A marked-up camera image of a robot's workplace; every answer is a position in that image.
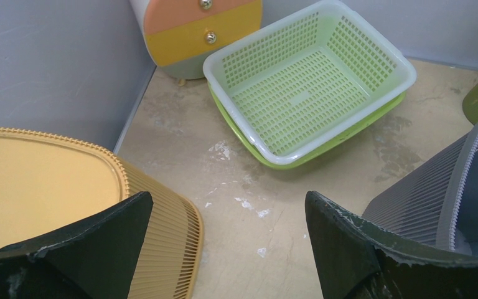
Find light green mesh tray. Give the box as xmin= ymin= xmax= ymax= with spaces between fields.
xmin=203 ymin=1 xmax=417 ymax=165

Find yellow slatted waste basket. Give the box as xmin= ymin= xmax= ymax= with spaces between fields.
xmin=0 ymin=128 xmax=204 ymax=298

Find green solid tray underneath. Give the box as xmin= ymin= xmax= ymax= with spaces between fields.
xmin=207 ymin=83 xmax=407 ymax=170

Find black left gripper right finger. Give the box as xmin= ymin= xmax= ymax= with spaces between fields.
xmin=304 ymin=191 xmax=478 ymax=298

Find white drawer cabinet coloured fronts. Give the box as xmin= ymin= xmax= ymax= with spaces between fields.
xmin=130 ymin=0 xmax=263 ymax=82

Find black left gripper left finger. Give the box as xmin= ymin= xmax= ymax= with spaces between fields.
xmin=0 ymin=191 xmax=153 ymax=298

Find grey slatted waste basket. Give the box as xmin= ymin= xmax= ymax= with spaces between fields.
xmin=363 ymin=123 xmax=478 ymax=257

